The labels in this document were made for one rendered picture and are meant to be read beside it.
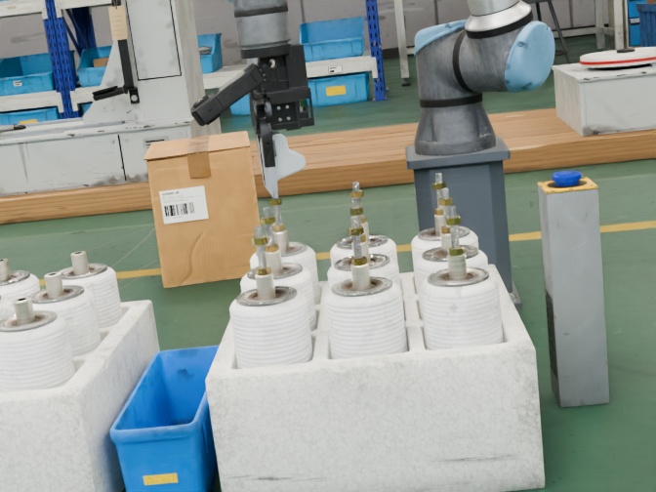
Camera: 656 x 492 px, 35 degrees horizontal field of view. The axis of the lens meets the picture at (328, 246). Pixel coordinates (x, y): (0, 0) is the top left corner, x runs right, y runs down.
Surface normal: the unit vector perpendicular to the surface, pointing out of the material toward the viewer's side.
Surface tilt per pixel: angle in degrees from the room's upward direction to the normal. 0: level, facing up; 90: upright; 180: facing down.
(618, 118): 90
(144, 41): 90
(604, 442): 0
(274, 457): 90
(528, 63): 97
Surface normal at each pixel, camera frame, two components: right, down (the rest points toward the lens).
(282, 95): 0.17, 0.21
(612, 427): -0.11, -0.97
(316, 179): -0.07, 0.24
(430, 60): -0.70, 0.22
